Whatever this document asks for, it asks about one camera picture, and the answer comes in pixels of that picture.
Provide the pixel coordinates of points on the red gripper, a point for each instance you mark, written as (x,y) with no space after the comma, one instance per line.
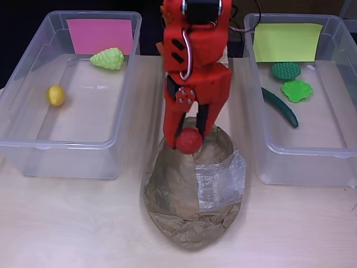
(210,86)

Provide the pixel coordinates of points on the red toy strawberry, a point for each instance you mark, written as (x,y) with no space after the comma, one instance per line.
(189,141)

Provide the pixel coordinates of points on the dark green toy cucumber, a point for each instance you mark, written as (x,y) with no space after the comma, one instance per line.
(281,107)

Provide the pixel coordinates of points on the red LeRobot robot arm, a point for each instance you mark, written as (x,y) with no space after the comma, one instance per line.
(206,47)

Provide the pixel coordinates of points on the yellow paper note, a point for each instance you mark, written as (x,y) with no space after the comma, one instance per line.
(287,42)

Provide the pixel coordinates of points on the light green toy grapes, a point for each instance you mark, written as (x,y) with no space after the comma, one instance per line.
(107,58)

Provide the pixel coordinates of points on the pink paper note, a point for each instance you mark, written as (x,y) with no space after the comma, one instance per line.
(97,36)

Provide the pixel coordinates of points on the yellow toy lemon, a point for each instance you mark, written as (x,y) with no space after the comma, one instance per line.
(55,95)

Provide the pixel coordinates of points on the crumpled brown paper bag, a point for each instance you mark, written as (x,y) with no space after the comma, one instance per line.
(178,201)

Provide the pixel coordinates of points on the dark green bumpy toy vegetable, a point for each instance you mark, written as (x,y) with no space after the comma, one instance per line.
(285,70)

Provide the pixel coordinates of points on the clear plastic bin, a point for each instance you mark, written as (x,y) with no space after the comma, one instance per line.
(83,125)
(312,139)

